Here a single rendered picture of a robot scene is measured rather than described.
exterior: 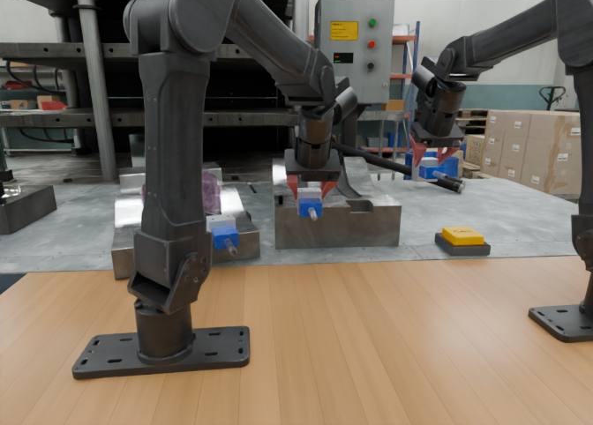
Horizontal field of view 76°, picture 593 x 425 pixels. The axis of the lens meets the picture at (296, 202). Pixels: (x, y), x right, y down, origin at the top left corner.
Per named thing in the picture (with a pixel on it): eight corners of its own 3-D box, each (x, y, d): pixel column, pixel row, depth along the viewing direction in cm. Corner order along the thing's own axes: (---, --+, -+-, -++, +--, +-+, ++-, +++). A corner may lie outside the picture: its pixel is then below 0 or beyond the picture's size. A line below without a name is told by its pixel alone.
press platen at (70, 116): (322, 159, 146) (323, 111, 141) (-32, 162, 137) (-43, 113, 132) (303, 136, 226) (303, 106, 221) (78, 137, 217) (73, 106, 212)
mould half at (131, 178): (260, 257, 74) (258, 203, 71) (115, 279, 65) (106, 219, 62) (216, 196, 119) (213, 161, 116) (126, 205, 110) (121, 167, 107)
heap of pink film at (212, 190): (229, 213, 82) (227, 178, 80) (141, 223, 76) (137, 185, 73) (210, 187, 105) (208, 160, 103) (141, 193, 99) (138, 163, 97)
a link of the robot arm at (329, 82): (325, 111, 75) (312, 49, 68) (364, 113, 70) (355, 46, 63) (292, 138, 68) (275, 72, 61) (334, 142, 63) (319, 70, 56)
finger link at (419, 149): (401, 157, 92) (410, 123, 86) (431, 156, 93) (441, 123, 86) (409, 175, 87) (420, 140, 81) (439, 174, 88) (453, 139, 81)
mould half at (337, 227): (398, 246, 80) (403, 183, 76) (274, 249, 78) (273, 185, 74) (349, 189, 128) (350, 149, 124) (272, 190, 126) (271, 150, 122)
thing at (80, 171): (319, 195, 149) (319, 177, 147) (-29, 202, 140) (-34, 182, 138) (301, 160, 230) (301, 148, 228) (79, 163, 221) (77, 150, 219)
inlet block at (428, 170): (456, 189, 81) (458, 164, 80) (433, 190, 80) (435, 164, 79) (431, 179, 94) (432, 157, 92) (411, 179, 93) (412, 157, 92)
